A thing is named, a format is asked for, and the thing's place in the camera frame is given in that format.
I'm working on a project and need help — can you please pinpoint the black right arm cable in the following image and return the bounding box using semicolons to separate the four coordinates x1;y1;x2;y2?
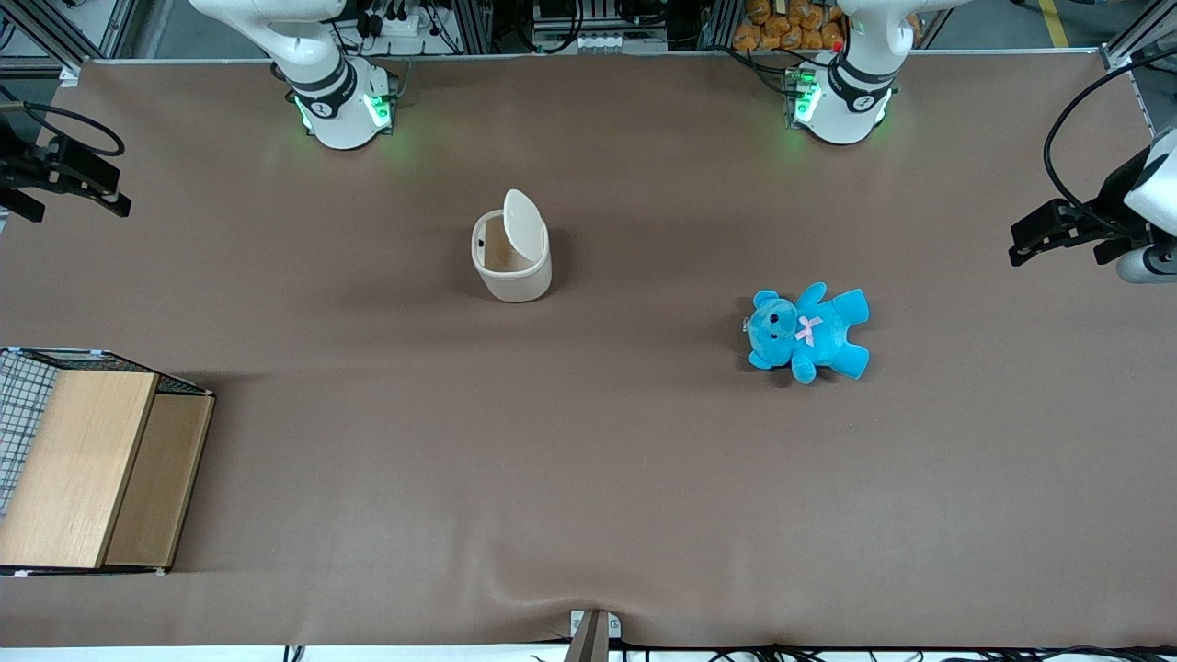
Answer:
0;99;126;158

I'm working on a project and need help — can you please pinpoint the blue teddy bear plush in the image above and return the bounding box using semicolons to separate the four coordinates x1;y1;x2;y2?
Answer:
744;282;872;385

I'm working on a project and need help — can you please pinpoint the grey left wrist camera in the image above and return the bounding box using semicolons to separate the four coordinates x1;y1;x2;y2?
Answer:
1115;243;1177;284

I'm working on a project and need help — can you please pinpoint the white power strip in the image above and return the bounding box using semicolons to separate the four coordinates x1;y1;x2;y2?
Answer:
366;7;435;40

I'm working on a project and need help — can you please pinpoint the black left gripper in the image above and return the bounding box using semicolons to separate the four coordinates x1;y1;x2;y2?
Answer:
1008;146;1152;268

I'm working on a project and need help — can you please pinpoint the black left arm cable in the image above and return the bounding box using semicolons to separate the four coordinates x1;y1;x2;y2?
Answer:
1043;46;1177;235

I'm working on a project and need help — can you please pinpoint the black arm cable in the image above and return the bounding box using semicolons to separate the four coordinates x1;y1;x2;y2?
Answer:
1043;46;1177;235
0;99;126;158

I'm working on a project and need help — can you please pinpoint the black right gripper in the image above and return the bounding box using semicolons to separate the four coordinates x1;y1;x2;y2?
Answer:
0;136;132;224

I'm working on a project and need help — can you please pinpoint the pile of orange buns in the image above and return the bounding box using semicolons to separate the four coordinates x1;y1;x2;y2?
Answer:
732;0;847;53

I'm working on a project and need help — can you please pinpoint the light wooden box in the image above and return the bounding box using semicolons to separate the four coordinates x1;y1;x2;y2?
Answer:
0;368;216;573

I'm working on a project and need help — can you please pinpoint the aluminium frame profile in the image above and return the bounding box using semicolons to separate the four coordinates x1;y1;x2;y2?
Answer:
0;0;139;76
1101;0;1177;73

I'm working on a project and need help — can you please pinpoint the wooden box with wire basket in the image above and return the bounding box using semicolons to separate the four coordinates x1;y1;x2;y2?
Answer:
0;347;216;578

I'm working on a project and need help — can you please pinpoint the metal table clamp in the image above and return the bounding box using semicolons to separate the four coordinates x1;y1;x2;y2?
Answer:
563;609;623;662

